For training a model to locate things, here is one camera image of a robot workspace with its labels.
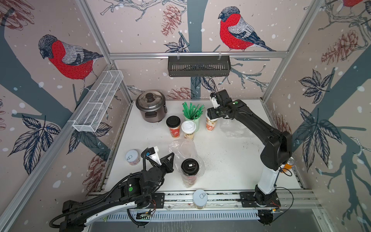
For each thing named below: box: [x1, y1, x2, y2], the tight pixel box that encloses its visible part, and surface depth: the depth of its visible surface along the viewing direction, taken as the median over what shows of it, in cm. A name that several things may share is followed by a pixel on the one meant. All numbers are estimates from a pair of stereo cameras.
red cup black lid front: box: [180, 158, 200, 187], surface depth 69 cm
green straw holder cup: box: [182, 101, 205, 133], surface depth 94 cm
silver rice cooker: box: [135, 89, 168, 123], surface depth 97 cm
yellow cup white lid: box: [181, 119, 197, 141], surface depth 85 cm
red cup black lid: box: [166, 115, 182, 138], surface depth 88 cm
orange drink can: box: [280, 156, 296, 174], surface depth 78 cm
